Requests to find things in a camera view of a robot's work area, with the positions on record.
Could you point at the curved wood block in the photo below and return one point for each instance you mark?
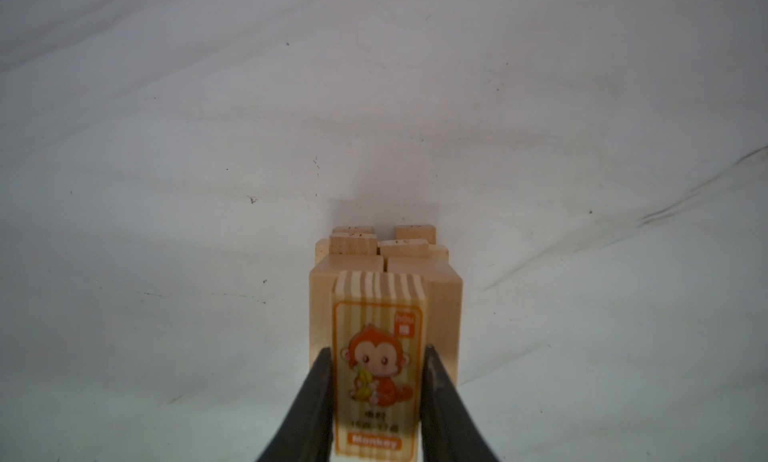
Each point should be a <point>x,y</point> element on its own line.
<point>444,289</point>

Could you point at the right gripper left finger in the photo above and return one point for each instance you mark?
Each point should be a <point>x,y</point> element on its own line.
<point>306,432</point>

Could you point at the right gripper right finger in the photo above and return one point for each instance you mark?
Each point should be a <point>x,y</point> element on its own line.
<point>447,429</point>

